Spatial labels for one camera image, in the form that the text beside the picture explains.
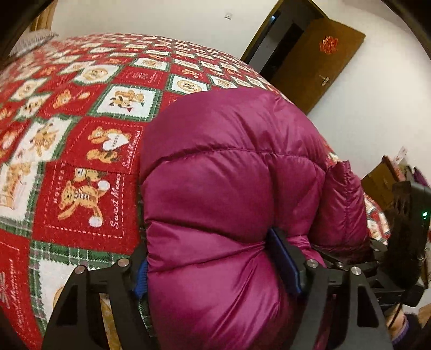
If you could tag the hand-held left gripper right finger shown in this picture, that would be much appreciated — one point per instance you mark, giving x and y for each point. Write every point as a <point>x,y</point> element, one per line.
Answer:
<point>286,266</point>

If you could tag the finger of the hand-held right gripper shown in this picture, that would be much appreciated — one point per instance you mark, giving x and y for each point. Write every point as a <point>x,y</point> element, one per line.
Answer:
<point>394,292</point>
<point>378,247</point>

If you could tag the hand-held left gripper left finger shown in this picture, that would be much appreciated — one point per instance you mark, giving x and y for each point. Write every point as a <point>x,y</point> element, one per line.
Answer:
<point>142,281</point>

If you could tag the magenta puffer jacket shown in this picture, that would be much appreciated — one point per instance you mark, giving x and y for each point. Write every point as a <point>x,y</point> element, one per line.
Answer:
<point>219,185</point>

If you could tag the person's right forearm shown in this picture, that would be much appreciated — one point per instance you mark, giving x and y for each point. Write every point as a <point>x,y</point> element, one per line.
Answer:
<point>409,328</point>

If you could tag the brown wooden cabinet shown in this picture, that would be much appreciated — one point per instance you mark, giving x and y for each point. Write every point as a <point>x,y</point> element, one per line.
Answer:
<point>377,181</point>

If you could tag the red printed bear blanket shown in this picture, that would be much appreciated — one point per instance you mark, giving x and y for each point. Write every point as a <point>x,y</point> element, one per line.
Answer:
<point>84,151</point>

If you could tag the brown wooden door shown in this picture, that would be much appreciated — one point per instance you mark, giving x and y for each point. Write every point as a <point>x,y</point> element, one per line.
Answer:
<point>309,74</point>

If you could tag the red door decoration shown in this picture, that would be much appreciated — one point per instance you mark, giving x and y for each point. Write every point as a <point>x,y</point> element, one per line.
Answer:
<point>329,44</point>

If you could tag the striped pillow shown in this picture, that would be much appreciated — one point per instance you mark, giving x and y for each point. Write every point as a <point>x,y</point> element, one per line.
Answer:
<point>33,40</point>

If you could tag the dark wooden door frame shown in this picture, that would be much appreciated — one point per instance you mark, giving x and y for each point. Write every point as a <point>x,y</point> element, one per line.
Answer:
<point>256,43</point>

